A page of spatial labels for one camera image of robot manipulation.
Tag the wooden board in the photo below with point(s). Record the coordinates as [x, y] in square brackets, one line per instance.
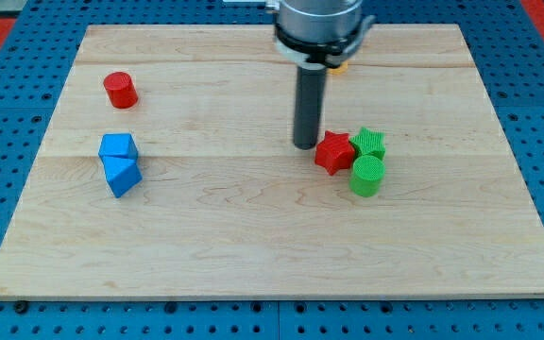
[229, 209]

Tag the red star block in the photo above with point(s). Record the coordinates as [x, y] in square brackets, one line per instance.
[334, 152]

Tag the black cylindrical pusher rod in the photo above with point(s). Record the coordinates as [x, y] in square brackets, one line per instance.
[309, 94]

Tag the green cylinder block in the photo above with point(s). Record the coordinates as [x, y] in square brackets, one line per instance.
[366, 176]

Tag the green star block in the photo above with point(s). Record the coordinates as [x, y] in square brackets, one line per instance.
[368, 142]

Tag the yellow block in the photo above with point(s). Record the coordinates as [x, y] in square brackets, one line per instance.
[339, 70]

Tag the blue triangular block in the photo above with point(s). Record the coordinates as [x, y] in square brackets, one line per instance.
[121, 174]

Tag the blue cube block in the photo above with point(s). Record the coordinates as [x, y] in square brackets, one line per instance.
[118, 145]

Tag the red cylinder block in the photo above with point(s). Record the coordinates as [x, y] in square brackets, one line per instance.
[120, 90]

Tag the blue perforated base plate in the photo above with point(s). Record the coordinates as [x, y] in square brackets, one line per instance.
[35, 61]

